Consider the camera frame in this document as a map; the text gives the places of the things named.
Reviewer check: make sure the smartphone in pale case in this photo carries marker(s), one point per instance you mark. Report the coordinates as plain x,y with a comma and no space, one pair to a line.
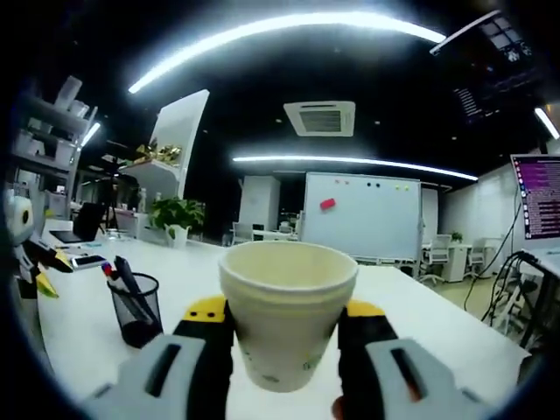
88,261

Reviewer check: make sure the small potted plant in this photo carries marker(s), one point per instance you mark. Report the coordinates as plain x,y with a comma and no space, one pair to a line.
457,236

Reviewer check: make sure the white pillar cabinet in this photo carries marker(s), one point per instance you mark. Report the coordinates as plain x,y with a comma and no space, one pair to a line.
260,201

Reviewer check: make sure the short ceiling light strip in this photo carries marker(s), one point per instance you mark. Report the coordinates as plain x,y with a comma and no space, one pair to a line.
90,134
547,123

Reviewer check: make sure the blue note pad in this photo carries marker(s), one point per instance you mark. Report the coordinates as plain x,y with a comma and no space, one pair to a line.
91,246

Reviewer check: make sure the black mesh pen holder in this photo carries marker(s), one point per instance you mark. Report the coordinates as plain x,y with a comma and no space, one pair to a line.
135,312

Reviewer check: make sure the pink whiteboard eraser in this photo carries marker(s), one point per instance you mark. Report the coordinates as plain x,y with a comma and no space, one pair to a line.
328,204

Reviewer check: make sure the dark wall screen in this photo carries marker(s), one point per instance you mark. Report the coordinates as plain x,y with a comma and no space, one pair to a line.
494,70

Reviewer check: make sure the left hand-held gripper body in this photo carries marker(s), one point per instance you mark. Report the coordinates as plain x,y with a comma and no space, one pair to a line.
22,219

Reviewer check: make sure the person's right hand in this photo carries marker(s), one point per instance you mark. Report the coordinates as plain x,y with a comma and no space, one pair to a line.
338,407

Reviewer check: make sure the ceiling air conditioner vent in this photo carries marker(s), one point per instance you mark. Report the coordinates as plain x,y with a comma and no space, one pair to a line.
319,119

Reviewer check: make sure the black laptop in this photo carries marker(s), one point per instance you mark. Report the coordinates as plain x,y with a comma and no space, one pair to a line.
85,221

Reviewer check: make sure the potted green plant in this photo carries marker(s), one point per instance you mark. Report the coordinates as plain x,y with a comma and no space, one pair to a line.
177,214

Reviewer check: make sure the black tripod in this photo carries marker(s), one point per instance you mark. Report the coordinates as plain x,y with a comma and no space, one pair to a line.
110,205

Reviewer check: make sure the white office chair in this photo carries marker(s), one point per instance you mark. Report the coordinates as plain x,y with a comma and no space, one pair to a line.
242,232

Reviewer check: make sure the red whiteboard marker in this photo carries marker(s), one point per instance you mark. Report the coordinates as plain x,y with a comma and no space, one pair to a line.
112,275

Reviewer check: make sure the standing whiteboard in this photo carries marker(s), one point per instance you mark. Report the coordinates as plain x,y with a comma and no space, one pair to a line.
363,214

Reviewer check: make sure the white curved display stand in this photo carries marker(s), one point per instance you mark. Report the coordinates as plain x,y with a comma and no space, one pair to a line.
179,131

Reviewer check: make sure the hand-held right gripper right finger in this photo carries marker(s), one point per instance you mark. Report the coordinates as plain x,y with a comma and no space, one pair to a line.
376,372

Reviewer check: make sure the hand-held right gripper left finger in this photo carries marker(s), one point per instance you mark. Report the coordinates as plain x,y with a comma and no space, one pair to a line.
192,372

